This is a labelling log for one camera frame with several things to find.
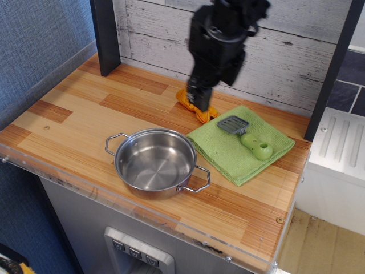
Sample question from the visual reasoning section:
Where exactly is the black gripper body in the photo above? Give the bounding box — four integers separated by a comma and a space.
188, 5, 246, 88

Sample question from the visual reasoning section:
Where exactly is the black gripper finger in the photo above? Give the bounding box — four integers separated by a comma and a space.
186, 82, 200, 104
196, 87, 212, 112

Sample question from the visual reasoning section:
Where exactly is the green spatula with grey blade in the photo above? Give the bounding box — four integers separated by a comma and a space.
217, 115, 273, 160

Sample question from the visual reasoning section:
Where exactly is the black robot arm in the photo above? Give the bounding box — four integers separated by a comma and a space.
187, 1, 270, 112

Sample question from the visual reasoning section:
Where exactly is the silver steel pot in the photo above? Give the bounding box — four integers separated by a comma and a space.
105, 128, 211, 200

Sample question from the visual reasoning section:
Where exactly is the orange plush croissant toy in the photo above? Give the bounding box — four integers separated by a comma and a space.
176, 88, 220, 124

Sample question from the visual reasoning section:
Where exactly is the green folded cloth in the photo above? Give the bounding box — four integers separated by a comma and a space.
187, 106, 295, 186

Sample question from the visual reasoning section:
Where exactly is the white ribbed appliance top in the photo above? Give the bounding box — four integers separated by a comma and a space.
307, 107, 365, 180

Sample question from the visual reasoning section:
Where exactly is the silver dispenser button panel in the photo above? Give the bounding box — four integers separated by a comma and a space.
104, 227, 175, 273

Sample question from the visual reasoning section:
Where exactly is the yellow black object bottom left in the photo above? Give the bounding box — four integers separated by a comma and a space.
1, 257, 35, 274

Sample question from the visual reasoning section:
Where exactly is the dark grey left post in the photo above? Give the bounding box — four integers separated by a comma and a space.
90, 0, 121, 76

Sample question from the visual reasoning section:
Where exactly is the dark grey post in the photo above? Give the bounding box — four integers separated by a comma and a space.
90, 0, 121, 76
304, 0, 364, 142

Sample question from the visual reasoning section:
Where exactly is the dark grey right post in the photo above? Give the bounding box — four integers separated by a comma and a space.
304, 0, 364, 142

